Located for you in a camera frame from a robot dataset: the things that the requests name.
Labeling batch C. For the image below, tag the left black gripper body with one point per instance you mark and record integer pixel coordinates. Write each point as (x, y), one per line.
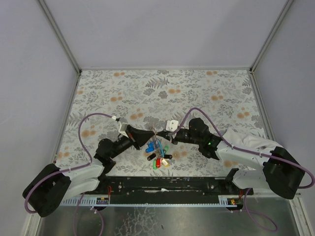
(133, 139)

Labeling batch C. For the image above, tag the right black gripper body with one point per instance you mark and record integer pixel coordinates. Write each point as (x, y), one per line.
(172, 136)

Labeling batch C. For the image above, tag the bunch of coloured key tags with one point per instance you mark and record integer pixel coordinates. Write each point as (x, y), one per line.
(157, 152)

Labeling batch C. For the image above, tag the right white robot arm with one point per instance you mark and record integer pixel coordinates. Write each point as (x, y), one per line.
(272, 166)

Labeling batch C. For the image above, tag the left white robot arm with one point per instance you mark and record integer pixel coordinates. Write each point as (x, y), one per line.
(54, 185)

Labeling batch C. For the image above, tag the floral patterned mat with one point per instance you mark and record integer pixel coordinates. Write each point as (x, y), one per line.
(147, 98)

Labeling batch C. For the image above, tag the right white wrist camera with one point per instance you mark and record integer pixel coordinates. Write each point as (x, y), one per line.
(171, 125)

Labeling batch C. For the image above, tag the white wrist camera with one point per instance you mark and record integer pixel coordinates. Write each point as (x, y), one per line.
(171, 125)
(121, 125)

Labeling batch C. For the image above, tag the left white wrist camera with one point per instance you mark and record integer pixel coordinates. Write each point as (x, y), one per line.
(121, 125)

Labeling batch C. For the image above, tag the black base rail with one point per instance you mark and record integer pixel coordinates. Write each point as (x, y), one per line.
(166, 190)

